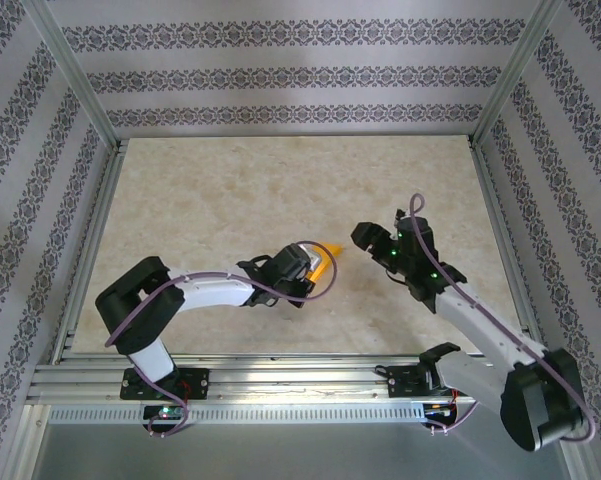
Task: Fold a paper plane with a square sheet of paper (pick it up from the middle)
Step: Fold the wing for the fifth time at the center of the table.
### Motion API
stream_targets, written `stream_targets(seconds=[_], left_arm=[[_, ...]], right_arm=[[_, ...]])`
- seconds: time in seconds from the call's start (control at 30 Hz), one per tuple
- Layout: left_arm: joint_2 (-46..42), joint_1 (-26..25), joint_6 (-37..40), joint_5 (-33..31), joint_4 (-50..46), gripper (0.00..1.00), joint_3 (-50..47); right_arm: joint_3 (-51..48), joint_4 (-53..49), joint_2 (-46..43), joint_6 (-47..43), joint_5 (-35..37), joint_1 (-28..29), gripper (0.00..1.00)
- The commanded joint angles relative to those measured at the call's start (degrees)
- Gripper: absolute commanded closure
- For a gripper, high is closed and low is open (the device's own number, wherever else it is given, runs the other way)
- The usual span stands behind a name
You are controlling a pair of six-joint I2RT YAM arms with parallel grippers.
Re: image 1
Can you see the orange paper sheet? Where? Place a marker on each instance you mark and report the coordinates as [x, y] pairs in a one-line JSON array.
[[330, 252]]

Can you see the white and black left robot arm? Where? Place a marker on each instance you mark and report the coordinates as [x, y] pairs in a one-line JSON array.
[[215, 292]]

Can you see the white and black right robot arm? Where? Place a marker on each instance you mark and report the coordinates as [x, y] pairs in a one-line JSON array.
[[490, 330]]

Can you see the small controller board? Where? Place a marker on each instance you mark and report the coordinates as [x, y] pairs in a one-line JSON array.
[[442, 410], [166, 413]]

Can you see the grey metal panel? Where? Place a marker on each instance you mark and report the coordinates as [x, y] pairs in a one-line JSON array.
[[300, 450]]

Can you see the aluminium mounting rail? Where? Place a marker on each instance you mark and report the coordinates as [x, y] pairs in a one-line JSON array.
[[300, 382]]

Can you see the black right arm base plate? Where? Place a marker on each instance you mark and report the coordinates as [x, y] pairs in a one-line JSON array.
[[400, 385]]

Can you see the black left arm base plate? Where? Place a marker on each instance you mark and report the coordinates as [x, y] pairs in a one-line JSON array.
[[200, 381]]

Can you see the aluminium frame post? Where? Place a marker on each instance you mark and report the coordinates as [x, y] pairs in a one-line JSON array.
[[516, 75], [78, 75]]

